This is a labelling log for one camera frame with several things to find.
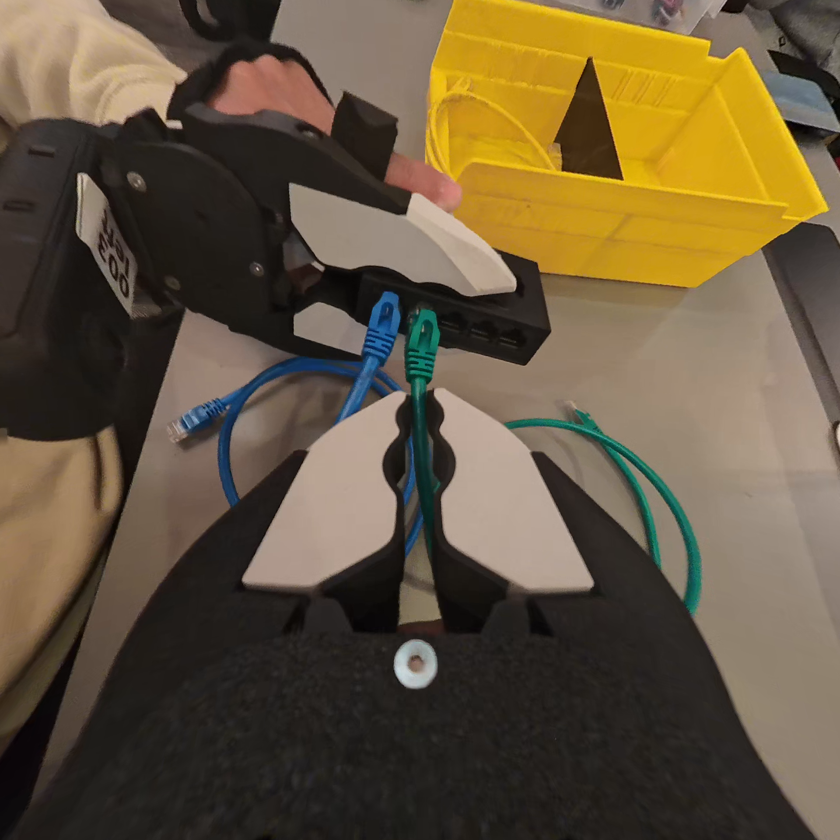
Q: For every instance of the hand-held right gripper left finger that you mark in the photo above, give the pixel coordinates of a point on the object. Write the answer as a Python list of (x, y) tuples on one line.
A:
[(334, 512)]

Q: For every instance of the beige trousers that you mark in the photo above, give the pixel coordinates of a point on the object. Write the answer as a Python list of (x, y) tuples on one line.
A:
[(46, 558)]

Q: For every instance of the black bin divider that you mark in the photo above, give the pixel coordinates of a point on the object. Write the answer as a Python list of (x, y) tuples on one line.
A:
[(590, 131)]

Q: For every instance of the yellow plastic bin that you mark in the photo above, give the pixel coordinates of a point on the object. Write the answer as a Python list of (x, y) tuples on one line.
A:
[(656, 229)]

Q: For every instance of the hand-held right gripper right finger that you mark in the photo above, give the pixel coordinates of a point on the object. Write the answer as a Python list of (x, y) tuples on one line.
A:
[(512, 518)]

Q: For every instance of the person's left hand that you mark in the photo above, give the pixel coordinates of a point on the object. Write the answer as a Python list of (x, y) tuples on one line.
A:
[(275, 85)]

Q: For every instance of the black network switch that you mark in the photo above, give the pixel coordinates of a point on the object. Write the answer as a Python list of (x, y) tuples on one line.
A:
[(535, 321)]

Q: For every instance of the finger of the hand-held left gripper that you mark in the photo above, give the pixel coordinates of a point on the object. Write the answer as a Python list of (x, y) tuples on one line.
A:
[(325, 325), (407, 243)]

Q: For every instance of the person's left forearm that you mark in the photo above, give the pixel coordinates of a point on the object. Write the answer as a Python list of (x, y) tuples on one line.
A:
[(65, 52)]

